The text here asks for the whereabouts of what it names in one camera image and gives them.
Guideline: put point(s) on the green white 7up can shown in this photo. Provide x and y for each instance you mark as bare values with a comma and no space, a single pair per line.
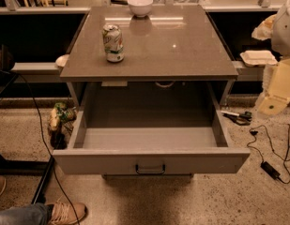
113,42

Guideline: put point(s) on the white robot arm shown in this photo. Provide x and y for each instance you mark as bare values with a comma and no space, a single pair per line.
280,41

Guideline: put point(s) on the open grey top drawer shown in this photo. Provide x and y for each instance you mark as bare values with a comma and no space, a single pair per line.
142,129

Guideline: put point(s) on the grey cabinet with countertop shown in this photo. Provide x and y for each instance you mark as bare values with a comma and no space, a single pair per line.
173,43

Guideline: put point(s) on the green yellow snack bags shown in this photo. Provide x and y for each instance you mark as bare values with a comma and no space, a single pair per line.
61,116

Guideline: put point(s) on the white plate on ledge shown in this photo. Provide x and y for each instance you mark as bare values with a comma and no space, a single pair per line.
62,60

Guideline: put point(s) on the white ceramic bowl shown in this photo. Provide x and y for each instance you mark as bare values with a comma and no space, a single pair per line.
140,8

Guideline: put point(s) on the white foam takeout container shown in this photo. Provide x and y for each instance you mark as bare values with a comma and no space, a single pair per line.
258,58

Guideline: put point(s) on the tan laced shoe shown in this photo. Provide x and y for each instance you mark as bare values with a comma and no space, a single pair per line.
65,213

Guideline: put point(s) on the crumpled paper bag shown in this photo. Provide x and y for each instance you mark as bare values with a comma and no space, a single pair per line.
264,30

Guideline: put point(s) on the blue jeans leg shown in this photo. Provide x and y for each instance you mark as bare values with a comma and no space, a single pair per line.
32,214

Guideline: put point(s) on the black power adapter with cable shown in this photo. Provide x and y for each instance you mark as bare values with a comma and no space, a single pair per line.
264,165

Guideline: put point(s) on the black table leg frame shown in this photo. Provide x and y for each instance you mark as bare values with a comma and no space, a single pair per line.
43,169

